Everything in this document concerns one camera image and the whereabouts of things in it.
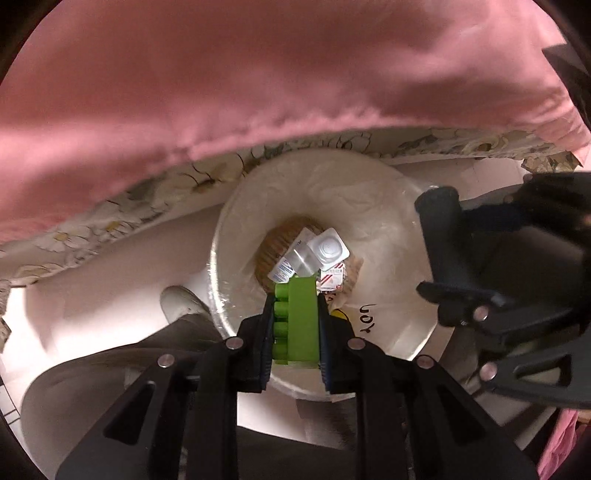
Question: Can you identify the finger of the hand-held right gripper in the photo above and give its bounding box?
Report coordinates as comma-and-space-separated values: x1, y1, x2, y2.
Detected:
457, 196, 532, 223
416, 281, 574, 403

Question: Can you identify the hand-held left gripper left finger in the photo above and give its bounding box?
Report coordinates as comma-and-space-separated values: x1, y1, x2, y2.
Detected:
55, 292, 278, 480

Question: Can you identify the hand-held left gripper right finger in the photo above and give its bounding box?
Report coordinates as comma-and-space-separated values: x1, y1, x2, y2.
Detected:
316, 292, 539, 480

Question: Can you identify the green toy block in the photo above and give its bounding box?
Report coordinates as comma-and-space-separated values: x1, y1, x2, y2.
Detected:
271, 275, 322, 368

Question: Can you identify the white blue yogurt cup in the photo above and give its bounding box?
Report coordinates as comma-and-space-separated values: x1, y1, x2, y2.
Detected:
307, 227, 351, 272

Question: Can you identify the white plastic-lined bowl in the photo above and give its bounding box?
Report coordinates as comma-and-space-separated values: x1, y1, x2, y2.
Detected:
209, 150, 457, 401

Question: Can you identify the red white packet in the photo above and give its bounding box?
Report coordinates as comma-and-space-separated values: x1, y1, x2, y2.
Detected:
318, 262, 348, 292

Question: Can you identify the person's grey trouser leg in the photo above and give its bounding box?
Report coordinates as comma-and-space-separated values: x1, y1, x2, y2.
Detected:
21, 316, 365, 480

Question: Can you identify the pink cloth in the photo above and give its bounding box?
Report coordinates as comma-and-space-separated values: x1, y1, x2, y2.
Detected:
537, 408, 584, 480

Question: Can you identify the cream floral mattress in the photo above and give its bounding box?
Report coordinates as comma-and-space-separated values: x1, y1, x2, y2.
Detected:
0, 126, 583, 287

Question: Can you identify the pink floral bed sheet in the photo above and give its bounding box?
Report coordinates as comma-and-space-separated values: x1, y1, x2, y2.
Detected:
0, 0, 585, 243

